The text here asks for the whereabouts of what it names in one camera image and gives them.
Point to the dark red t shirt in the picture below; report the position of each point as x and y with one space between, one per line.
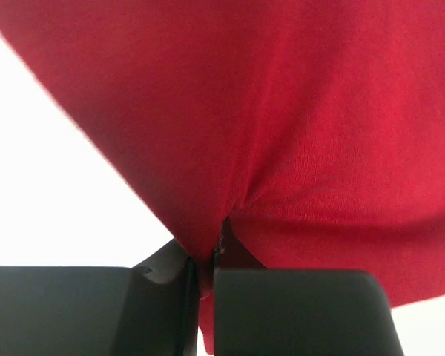
316 128

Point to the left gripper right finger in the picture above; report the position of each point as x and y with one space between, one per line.
258 311

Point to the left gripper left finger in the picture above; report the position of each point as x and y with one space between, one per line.
150 309

